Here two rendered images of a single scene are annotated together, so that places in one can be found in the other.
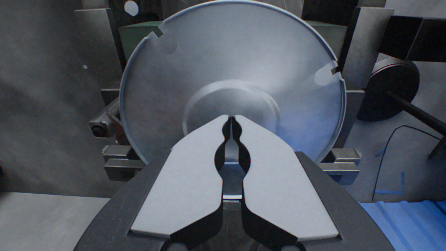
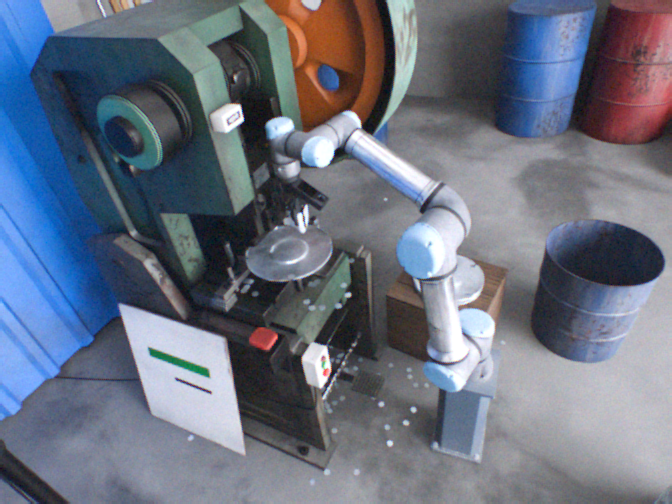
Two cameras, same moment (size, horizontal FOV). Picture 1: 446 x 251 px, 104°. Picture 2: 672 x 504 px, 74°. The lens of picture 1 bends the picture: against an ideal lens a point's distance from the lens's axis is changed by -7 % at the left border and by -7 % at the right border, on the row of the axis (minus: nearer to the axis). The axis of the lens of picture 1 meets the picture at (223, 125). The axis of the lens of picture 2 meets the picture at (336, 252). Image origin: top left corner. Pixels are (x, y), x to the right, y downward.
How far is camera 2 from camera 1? 1.32 m
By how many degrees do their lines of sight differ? 40
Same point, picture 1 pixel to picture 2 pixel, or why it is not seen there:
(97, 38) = (349, 246)
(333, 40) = (293, 323)
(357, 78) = not seen: hidden behind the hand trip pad
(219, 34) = (321, 255)
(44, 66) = (382, 241)
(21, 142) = (337, 185)
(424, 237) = not seen: outside the picture
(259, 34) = (315, 263)
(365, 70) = not seen: hidden behind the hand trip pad
